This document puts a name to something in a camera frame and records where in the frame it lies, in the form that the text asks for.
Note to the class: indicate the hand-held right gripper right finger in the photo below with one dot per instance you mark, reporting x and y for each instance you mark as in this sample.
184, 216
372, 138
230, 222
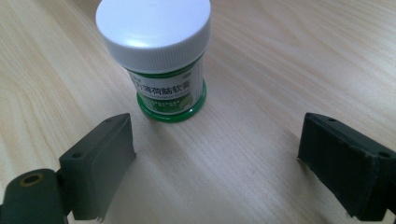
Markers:
345, 168

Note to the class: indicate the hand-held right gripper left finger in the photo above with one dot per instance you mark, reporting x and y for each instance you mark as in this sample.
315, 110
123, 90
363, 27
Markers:
93, 174

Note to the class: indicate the green jar with white lid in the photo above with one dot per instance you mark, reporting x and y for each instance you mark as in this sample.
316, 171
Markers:
155, 49

